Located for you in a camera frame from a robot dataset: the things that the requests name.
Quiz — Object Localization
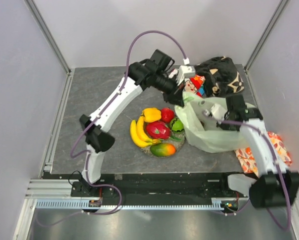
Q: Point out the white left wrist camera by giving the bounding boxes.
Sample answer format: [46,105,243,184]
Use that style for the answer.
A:
[176,57,196,86]

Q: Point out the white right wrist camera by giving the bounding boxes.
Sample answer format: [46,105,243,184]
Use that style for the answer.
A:
[202,103,227,121]

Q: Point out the green fake round fruit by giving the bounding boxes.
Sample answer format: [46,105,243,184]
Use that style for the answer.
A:
[169,117,184,133]

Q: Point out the red fake apple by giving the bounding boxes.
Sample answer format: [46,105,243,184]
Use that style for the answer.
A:
[160,107,175,124]

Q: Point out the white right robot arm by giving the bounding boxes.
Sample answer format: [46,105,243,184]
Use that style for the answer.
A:
[217,94,299,209]

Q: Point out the yellow fake banana bunch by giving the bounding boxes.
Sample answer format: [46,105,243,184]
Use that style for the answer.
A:
[130,116,161,148]

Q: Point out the red fake dragon fruit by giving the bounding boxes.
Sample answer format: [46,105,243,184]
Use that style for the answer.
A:
[145,121,182,142]

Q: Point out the avocado print plastic bag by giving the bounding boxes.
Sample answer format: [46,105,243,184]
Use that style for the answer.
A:
[174,91,249,153]

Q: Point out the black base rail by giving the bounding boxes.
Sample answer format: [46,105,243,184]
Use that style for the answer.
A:
[70,172,245,199]

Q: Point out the grey slotted cable duct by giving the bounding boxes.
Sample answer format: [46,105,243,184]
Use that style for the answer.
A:
[36,199,239,211]

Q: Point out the speckled ceramic plate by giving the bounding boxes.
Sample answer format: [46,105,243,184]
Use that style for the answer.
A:
[136,110,187,159]

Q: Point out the orange green fake mango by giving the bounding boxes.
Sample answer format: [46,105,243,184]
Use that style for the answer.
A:
[150,143,177,157]

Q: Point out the white cartoon print cloth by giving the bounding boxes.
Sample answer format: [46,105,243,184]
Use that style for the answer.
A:
[169,68,208,98]

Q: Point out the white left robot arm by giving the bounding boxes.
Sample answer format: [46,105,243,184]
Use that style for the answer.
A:
[79,49,184,197]

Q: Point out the orange floral cloth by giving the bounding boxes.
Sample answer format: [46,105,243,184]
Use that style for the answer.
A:
[235,131,293,177]

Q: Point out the black beige patterned cloth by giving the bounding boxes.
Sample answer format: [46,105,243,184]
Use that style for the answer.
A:
[194,56,245,98]

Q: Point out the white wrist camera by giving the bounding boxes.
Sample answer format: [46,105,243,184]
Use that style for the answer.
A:
[202,103,227,121]
[176,57,196,86]

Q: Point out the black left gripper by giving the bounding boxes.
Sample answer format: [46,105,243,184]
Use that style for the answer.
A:
[153,72,186,108]

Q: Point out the yellow fake bell pepper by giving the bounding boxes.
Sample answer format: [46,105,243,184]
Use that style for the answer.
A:
[141,107,162,123]

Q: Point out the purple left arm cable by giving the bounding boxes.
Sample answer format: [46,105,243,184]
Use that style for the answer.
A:
[34,30,190,227]

